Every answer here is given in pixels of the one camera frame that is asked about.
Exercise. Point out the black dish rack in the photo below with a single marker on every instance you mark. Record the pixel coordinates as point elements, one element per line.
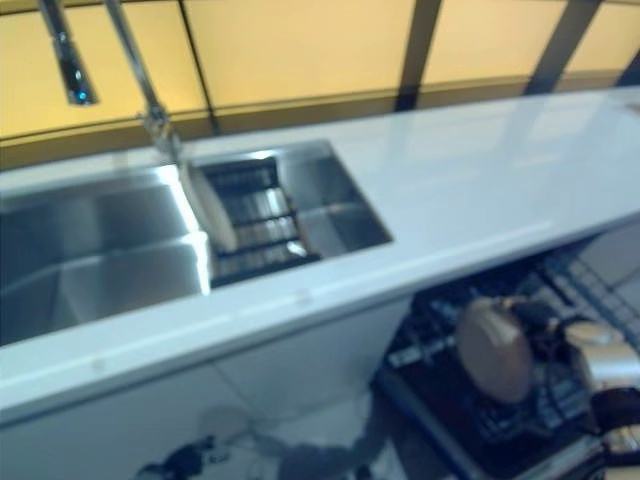
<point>260,235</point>

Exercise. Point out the dishwasher door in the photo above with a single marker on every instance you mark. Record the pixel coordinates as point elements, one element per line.
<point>430,425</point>

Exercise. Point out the narrow white cabinet door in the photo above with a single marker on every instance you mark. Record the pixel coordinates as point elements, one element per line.
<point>310,360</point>

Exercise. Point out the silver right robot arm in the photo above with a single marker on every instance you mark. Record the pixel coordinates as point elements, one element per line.
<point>605,360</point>

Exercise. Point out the cream round plate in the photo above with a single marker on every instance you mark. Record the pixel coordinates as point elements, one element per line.
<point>215,215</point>
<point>495,355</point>

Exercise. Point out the stainless steel sink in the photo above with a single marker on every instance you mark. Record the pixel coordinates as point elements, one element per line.
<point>110,240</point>

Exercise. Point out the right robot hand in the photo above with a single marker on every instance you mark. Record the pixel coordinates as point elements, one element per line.
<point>542,320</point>

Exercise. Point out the chrome kitchen faucet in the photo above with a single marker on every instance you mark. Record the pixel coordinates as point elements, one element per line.
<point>150,100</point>

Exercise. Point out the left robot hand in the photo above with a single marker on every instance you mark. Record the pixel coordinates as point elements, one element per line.
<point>185,457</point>

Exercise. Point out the wide white cabinet door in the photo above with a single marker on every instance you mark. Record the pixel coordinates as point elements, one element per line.
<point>100,425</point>

